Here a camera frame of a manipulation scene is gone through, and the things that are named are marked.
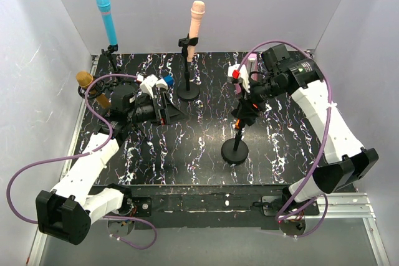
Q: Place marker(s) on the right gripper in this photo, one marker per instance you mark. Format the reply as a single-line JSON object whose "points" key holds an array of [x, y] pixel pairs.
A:
{"points": [[249, 101]]}

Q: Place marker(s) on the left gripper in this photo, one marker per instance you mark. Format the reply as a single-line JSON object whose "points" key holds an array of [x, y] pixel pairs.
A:
{"points": [[159, 110]]}

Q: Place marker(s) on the black round-base mic stand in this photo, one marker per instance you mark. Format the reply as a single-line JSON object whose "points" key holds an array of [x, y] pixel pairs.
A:
{"points": [[187, 91]]}

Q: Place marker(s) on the shock-mount tripod mic stand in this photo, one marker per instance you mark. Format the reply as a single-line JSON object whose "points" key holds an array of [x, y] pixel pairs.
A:
{"points": [[110, 94]]}

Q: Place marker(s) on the gold microphone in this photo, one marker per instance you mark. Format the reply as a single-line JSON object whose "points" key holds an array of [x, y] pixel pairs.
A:
{"points": [[84, 79]]}

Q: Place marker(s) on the pink microphone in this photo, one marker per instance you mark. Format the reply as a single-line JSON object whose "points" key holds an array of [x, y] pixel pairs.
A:
{"points": [[197, 13]]}

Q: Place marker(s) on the blue microphone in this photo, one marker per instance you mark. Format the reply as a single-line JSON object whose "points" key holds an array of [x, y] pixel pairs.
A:
{"points": [[104, 7]]}

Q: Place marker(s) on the orange microphone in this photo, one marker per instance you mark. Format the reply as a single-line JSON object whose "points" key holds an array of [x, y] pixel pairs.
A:
{"points": [[238, 125]]}

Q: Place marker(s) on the black tripod mic stand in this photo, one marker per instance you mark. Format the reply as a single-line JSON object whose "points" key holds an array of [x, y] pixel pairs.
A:
{"points": [[112, 63]]}

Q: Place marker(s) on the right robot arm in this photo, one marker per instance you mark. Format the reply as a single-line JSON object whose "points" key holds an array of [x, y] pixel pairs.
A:
{"points": [[342, 158]]}

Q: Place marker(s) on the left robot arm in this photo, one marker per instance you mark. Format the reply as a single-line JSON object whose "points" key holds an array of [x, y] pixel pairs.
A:
{"points": [[67, 211]]}

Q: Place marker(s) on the blue and white block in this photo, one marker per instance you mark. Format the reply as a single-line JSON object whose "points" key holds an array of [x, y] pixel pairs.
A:
{"points": [[165, 82]]}

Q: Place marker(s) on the pink metronome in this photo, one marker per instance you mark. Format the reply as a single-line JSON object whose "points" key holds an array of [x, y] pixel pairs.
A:
{"points": [[252, 66]]}

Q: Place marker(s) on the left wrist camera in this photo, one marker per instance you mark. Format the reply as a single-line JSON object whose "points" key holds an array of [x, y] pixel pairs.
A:
{"points": [[147, 84]]}

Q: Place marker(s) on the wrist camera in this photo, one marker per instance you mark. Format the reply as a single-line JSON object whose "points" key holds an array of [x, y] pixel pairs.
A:
{"points": [[239, 76], [147, 84]]}

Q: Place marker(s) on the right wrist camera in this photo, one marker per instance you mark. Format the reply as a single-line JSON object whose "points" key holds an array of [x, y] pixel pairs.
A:
{"points": [[239, 76]]}

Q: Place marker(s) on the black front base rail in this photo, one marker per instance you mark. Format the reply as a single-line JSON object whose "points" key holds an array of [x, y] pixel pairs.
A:
{"points": [[202, 206]]}

